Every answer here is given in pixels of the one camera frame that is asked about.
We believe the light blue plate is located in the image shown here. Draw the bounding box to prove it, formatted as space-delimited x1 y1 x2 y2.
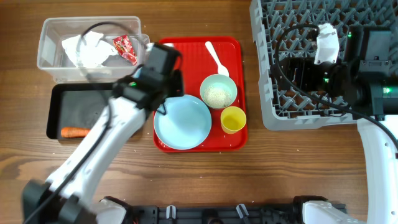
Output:
154 95 212 151

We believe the green bowl with rice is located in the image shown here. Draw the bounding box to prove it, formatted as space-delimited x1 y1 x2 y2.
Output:
200 74 238 110

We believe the white plastic spoon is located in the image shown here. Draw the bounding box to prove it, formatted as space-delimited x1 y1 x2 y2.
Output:
205 41 229 77

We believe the yellow cup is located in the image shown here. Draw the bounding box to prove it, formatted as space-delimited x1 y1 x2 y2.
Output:
220 106 247 134

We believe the red snack wrapper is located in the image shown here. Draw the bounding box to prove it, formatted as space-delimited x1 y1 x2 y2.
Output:
113 35 137 65

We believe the white napkin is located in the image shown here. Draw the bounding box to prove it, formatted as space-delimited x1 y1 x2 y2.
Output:
62 31 118 68

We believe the orange carrot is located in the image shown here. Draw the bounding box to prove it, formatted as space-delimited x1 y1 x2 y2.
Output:
60 127 90 139

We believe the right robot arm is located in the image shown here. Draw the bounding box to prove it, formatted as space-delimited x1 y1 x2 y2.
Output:
273 24 397 223

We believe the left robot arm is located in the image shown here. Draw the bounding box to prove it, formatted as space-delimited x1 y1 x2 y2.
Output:
22 43 183 223

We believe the grey dishwasher rack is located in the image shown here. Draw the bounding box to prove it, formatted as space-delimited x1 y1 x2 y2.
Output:
249 0 397 131

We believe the red serving tray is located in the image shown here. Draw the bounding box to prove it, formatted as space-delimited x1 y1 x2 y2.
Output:
160 36 248 152

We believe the clear plastic bin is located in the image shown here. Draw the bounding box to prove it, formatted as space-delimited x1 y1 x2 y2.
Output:
37 16 150 83

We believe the black tray bin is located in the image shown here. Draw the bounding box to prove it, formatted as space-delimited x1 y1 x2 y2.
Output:
46 82 137 141

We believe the right black cable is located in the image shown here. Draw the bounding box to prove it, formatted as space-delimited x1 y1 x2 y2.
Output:
273 24 398 150

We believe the black cable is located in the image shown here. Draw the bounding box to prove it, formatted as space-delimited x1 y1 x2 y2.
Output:
273 24 398 150
23 21 147 224

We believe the left black cable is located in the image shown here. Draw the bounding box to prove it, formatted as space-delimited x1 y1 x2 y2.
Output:
23 21 147 224

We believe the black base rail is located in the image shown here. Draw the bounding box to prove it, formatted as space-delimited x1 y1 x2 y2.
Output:
130 204 302 224

